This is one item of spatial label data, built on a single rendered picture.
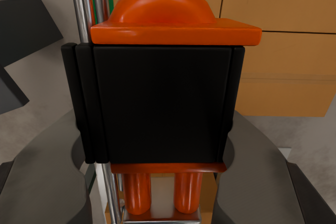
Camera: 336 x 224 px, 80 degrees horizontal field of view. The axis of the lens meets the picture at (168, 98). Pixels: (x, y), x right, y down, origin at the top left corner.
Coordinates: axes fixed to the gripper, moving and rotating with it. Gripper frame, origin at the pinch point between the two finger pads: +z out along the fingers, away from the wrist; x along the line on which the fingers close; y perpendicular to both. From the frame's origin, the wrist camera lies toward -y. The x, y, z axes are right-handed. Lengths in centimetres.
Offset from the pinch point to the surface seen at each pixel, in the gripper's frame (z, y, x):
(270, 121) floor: 125, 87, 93
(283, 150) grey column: 123, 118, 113
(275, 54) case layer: 71, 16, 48
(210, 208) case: 31, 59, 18
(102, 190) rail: 65, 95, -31
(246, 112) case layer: 71, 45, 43
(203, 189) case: 39, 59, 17
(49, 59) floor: 125, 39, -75
